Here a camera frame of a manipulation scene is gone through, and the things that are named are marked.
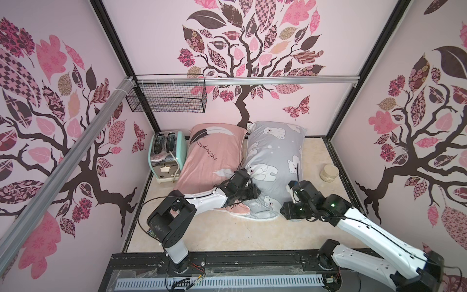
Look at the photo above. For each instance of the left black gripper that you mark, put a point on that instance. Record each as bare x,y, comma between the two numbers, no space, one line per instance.
253,193

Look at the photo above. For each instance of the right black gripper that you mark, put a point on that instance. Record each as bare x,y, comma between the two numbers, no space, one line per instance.
296,190

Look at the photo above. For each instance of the pink feather pillow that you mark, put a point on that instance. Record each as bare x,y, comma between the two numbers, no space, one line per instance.
214,154

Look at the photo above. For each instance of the grey polar bear pillow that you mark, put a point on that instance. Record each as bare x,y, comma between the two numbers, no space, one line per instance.
273,159

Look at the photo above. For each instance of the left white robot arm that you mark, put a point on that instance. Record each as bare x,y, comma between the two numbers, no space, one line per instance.
171,219

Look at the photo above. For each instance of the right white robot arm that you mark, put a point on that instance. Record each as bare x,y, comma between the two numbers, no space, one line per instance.
396,264

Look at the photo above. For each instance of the round beige jar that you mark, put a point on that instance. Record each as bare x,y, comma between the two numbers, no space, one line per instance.
329,173

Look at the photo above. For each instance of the mint and chrome toaster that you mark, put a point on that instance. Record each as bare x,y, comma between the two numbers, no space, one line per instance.
167,155

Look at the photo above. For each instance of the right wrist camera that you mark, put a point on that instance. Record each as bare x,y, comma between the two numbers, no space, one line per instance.
293,188

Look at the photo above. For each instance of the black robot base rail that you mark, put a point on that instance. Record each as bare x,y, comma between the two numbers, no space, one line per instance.
314,260

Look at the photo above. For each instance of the white slotted cable duct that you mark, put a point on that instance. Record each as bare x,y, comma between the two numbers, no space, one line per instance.
216,283

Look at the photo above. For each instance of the black wire basket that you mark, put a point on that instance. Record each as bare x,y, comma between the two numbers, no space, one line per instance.
169,93

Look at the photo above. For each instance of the back aluminium frame rail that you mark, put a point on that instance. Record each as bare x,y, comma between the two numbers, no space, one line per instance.
319,79

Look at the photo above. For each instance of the aluminium frame rail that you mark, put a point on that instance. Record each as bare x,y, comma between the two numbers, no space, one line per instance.
319,79
17,234

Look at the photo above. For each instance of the left aluminium frame rail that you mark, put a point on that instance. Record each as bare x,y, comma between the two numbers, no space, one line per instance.
17,234

